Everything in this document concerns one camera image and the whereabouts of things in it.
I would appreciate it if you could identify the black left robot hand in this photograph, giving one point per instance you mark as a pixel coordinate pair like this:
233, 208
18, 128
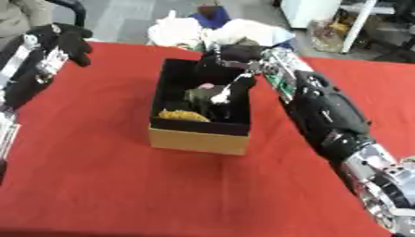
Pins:
67, 41

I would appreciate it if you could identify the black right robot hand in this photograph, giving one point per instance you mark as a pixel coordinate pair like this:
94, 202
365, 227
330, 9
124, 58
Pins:
237, 53

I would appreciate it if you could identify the dark green soft toy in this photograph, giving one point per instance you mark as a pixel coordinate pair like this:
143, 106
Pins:
202, 98

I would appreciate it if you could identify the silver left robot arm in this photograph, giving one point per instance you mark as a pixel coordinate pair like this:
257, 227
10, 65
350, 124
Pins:
21, 77

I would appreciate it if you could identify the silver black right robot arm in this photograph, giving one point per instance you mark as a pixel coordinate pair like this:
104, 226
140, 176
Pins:
329, 117

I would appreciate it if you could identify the tan cardboard box black inside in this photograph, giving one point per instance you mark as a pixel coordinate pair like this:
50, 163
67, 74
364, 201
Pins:
197, 142

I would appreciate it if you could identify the white cloth pile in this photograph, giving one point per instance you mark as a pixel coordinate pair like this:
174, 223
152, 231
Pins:
237, 32

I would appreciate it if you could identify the blue chair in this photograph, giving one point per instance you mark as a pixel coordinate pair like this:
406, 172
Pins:
212, 17

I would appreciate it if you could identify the small pink toy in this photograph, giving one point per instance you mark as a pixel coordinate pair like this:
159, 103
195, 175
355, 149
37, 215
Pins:
206, 86

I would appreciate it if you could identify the person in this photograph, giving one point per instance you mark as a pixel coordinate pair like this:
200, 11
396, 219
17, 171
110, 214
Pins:
19, 15

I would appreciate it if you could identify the white cabinet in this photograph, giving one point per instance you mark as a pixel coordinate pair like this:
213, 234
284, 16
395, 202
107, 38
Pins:
308, 12

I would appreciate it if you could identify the yellow textured toy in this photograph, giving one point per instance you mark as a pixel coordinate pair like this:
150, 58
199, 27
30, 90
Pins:
182, 115

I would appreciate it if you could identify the clear plastic bag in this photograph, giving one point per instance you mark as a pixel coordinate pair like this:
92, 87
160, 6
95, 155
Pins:
327, 35

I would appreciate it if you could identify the white table leg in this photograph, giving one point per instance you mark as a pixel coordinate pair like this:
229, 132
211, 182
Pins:
357, 24

